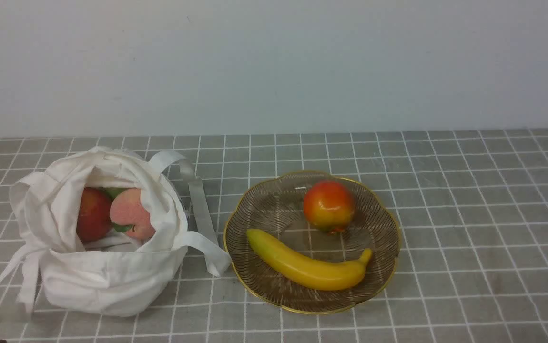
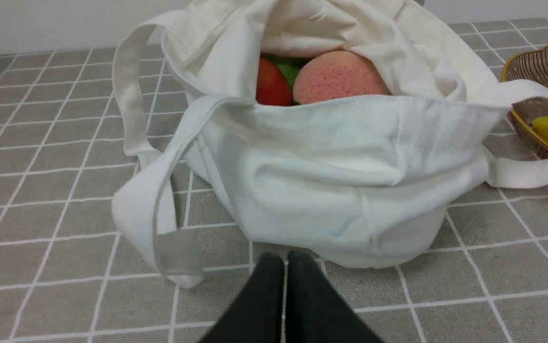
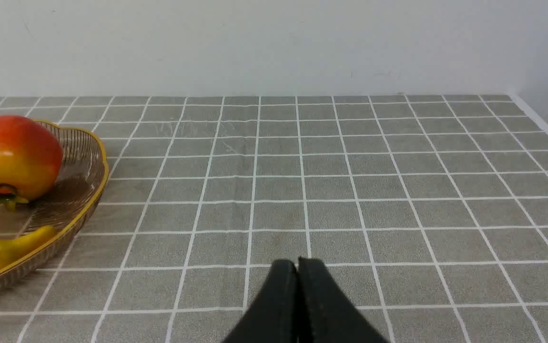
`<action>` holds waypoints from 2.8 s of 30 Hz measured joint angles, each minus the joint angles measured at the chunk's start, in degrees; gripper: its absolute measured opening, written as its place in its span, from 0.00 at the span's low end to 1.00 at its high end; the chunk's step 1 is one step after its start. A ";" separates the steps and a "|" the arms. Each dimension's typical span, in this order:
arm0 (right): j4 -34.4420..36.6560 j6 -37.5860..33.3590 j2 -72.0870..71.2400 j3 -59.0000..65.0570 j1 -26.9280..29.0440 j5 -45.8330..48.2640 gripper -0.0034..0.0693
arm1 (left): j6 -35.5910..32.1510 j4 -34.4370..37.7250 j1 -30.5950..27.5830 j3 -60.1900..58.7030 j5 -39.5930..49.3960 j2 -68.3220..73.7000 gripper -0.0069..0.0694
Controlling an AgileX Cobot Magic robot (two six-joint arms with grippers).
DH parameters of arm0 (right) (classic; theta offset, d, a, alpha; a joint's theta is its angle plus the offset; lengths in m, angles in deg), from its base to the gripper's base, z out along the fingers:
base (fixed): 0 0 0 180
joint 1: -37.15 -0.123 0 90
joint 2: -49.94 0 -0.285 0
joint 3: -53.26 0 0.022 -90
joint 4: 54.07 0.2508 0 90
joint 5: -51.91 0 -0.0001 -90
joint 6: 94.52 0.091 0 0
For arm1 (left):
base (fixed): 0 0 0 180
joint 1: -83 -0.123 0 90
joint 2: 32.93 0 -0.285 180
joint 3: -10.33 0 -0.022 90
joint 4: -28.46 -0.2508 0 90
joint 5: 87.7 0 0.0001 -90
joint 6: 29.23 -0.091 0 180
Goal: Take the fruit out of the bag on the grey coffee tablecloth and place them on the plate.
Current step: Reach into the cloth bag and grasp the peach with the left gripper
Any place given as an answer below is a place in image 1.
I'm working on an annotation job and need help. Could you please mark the pink peach with green leaf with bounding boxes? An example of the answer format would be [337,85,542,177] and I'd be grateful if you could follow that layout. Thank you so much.
[102,187,155,241]

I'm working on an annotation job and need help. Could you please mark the red apple in bag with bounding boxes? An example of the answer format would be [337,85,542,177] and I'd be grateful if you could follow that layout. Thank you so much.
[76,187,112,244]

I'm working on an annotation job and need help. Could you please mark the white cloth tote bag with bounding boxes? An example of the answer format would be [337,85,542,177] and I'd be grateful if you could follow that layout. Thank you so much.
[0,146,231,321]

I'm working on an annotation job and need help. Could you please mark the gold rimmed glass plate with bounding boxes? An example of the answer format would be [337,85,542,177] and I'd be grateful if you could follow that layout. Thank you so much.
[223,170,402,314]

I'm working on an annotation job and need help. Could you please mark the red yellow pomegranate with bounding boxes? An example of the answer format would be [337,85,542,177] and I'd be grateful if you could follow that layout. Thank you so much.
[303,179,356,234]

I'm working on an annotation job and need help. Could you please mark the yellow banana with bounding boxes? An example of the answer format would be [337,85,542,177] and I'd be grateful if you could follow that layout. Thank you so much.
[246,229,374,291]

